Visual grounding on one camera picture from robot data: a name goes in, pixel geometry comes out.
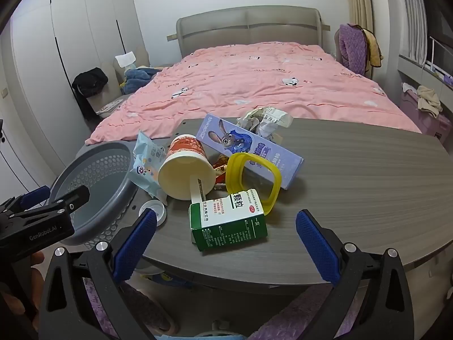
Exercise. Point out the green and white medicine box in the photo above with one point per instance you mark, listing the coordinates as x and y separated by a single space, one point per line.
226 226

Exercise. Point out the white sheer curtain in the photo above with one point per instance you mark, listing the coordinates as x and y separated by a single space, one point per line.
414 14

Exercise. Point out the white tissue pack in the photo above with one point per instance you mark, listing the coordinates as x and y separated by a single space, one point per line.
125 59

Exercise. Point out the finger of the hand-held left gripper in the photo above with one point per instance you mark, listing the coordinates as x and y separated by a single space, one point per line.
35 196
70 198

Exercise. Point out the white paper strip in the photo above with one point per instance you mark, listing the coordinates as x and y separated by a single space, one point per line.
195 193

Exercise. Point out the beige cloth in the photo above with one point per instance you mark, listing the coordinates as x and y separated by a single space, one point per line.
429 99

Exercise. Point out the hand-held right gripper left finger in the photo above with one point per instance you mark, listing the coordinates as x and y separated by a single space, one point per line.
134 248

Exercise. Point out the red snack wrapper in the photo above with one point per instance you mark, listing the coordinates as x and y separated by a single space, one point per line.
220 164

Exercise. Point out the beige chair with blue blanket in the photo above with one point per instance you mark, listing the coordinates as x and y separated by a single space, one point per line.
141 55

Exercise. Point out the wall switch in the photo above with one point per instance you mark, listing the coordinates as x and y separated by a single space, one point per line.
3 92

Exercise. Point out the red and white paper cup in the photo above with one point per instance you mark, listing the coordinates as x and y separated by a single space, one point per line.
184 177

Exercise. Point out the black clothing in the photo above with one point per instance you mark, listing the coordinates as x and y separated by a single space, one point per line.
88 81

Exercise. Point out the purple fluffy garment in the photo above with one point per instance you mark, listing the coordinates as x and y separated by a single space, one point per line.
354 49

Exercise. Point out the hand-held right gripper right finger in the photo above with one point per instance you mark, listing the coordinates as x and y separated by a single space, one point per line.
318 251

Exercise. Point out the beige curtain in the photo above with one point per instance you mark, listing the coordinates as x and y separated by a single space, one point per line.
359 0

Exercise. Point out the crumpled white paper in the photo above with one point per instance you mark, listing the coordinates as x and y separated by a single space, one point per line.
263 120

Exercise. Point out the white wardrobe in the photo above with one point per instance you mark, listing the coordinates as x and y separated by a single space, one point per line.
81 24

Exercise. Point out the grey window bench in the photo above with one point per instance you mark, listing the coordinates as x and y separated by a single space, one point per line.
412 69

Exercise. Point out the blue tissue box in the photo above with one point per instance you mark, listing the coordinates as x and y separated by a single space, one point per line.
247 145

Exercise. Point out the person's left hand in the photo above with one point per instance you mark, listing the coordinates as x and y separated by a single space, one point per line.
37 260

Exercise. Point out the white metal rack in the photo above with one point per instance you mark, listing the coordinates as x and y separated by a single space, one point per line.
440 67

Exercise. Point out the purple garment on chair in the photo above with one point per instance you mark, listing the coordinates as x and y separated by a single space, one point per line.
337 47

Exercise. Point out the grey padded headboard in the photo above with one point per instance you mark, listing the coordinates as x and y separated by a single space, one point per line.
247 24

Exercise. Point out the bed with pink duvet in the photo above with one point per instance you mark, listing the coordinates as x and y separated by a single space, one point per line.
247 78

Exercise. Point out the yellow plastic frame lid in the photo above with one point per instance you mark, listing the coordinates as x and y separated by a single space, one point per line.
235 170

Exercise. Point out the grey perforated plastic basket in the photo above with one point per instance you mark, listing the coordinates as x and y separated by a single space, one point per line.
99 170

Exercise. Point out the magazine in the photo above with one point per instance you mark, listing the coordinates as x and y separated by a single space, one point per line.
109 105

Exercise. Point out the beige chair with black clothing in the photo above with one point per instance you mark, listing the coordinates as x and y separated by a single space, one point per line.
111 81

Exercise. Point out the purple storage box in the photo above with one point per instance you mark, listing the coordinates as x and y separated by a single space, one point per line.
435 124

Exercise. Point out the small white round cap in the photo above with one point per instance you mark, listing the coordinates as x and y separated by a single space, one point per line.
157 208

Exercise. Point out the blue fleece blanket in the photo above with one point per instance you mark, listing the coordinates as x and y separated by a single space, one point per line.
138 78

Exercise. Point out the light blue wet wipe packet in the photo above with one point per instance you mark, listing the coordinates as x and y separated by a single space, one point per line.
145 163

